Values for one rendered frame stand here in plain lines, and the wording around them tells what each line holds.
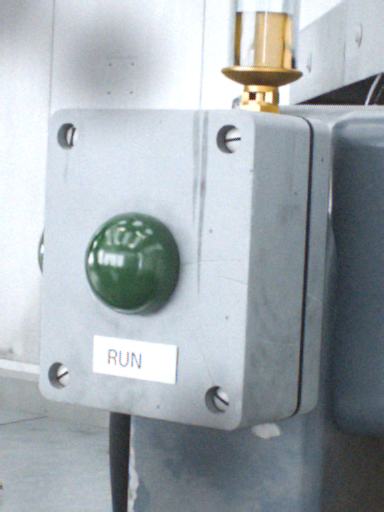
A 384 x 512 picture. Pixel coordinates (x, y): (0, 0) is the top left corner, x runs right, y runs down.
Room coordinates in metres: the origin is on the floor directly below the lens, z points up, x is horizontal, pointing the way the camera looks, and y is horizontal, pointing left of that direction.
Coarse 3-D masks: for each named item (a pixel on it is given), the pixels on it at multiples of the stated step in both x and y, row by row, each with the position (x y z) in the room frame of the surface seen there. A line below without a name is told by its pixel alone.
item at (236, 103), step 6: (378, 78) 0.71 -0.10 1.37; (372, 84) 0.71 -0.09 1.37; (378, 84) 0.71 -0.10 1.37; (372, 90) 0.71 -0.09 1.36; (378, 90) 0.71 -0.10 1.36; (240, 96) 0.54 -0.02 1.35; (372, 96) 0.71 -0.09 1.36; (378, 96) 0.71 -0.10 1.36; (234, 102) 0.55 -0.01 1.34; (240, 102) 0.54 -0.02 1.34; (366, 102) 0.71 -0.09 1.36; (372, 102) 0.71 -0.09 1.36; (234, 108) 0.55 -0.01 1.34
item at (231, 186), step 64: (64, 128) 0.40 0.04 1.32; (128, 128) 0.39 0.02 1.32; (192, 128) 0.37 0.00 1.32; (256, 128) 0.36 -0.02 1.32; (320, 128) 0.39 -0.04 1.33; (64, 192) 0.40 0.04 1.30; (128, 192) 0.39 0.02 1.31; (192, 192) 0.37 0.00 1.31; (256, 192) 0.36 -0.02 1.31; (320, 192) 0.39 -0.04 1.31; (64, 256) 0.40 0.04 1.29; (192, 256) 0.37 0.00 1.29; (256, 256) 0.36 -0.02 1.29; (320, 256) 0.40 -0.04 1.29; (64, 320) 0.40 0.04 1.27; (128, 320) 0.38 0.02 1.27; (192, 320) 0.37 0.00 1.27; (256, 320) 0.37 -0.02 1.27; (320, 320) 0.40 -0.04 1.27; (64, 384) 0.40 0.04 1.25; (128, 384) 0.38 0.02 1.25; (192, 384) 0.37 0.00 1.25; (256, 384) 0.37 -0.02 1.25
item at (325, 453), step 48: (336, 144) 0.41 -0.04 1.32; (336, 192) 0.41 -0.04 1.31; (336, 240) 0.41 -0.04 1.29; (336, 288) 0.41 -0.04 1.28; (336, 336) 0.40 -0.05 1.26; (336, 384) 0.40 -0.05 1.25; (144, 432) 0.44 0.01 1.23; (192, 432) 0.42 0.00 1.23; (240, 432) 0.41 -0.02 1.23; (288, 432) 0.40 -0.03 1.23; (336, 432) 0.41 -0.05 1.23; (144, 480) 0.44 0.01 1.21; (192, 480) 0.42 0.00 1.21; (240, 480) 0.41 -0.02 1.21; (288, 480) 0.40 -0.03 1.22; (336, 480) 0.41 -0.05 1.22
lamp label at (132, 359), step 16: (96, 336) 0.39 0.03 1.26; (96, 352) 0.39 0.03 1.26; (112, 352) 0.39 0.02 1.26; (128, 352) 0.38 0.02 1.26; (144, 352) 0.38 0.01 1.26; (160, 352) 0.38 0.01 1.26; (176, 352) 0.37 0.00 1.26; (96, 368) 0.39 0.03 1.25; (112, 368) 0.39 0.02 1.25; (128, 368) 0.38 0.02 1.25; (144, 368) 0.38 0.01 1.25; (160, 368) 0.38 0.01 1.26
